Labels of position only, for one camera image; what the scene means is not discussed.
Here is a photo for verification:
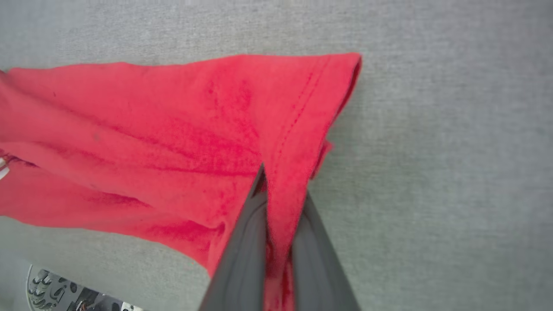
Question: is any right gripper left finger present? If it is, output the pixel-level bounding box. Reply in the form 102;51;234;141
199;164;269;311

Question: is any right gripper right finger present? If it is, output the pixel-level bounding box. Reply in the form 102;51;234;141
292;193;362;311

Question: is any red Bulls 23 jersey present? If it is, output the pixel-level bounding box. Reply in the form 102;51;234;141
0;53;362;311

